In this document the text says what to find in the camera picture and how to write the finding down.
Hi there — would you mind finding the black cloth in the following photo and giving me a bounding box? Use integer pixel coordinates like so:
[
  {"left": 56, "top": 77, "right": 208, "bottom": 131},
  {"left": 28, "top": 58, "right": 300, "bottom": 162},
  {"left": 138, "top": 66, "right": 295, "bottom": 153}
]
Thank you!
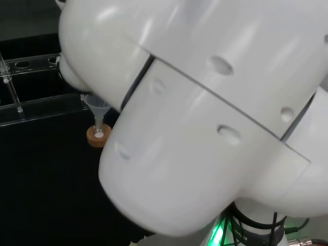
[{"left": 0, "top": 32, "right": 156, "bottom": 246}]

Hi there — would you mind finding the small round-bottom glass flask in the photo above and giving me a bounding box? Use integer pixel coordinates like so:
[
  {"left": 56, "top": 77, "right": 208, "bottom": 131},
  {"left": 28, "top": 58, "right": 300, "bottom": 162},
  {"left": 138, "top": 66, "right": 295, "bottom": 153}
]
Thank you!
[{"left": 93, "top": 120, "right": 106, "bottom": 140}]

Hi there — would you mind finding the translucent plastic funnel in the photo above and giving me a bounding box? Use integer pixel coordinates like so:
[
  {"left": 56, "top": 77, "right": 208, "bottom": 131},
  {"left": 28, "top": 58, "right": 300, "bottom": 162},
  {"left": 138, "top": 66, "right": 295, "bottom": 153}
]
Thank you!
[{"left": 81, "top": 93, "right": 114, "bottom": 129}]

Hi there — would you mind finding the clear acrylic funnel stand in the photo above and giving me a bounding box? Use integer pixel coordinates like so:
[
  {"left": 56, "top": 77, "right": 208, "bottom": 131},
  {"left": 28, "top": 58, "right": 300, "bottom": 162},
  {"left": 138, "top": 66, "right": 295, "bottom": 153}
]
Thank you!
[{"left": 0, "top": 52, "right": 89, "bottom": 128}]

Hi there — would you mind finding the cork ring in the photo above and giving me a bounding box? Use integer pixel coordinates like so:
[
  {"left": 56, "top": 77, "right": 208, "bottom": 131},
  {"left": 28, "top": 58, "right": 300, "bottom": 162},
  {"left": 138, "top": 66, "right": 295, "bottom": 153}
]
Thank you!
[{"left": 86, "top": 124, "right": 112, "bottom": 148}]

